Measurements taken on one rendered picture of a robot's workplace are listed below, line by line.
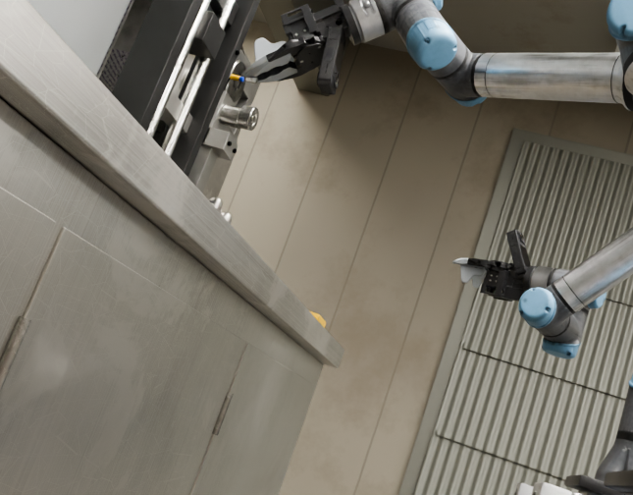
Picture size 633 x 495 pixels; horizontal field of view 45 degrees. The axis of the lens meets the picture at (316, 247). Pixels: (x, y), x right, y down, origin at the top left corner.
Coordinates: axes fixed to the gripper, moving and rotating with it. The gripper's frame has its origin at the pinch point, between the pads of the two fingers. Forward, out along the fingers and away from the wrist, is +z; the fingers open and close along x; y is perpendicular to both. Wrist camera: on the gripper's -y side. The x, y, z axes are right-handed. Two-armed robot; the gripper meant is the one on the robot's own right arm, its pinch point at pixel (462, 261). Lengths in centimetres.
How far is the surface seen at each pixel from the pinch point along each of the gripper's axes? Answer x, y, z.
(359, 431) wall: 164, 67, 133
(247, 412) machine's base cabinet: -84, 40, -22
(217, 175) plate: -22, -11, 73
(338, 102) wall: 156, -109, 198
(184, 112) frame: -107, 4, -20
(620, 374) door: 217, 7, 30
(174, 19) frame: -115, -4, -25
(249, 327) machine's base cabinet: -93, 28, -27
